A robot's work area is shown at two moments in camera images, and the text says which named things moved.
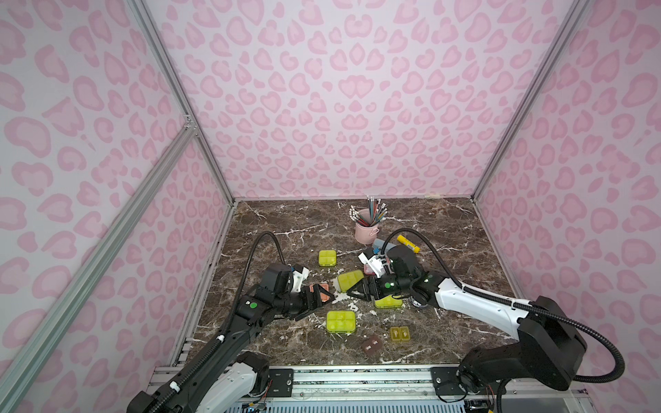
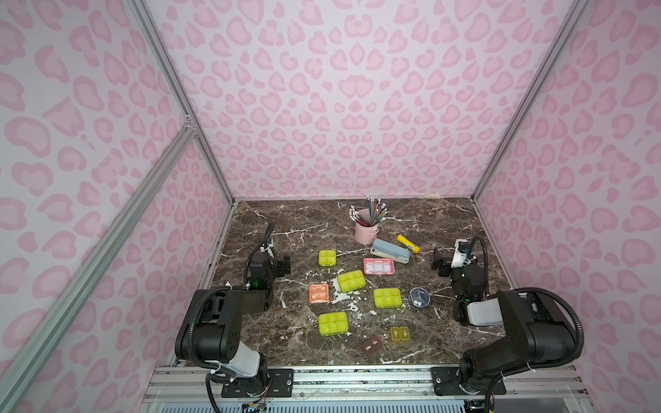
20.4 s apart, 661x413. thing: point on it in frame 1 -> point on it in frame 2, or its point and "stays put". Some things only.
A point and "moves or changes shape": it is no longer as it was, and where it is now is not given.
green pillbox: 390,301 stays put
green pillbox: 349,280 stays put
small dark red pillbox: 372,345 stays put
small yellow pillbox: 401,333 stays put
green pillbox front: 341,321 moves or changes shape
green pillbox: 327,257 stays put
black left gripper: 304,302 -> 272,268
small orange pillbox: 324,297 stays put
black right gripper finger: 362,288 -> 441,253
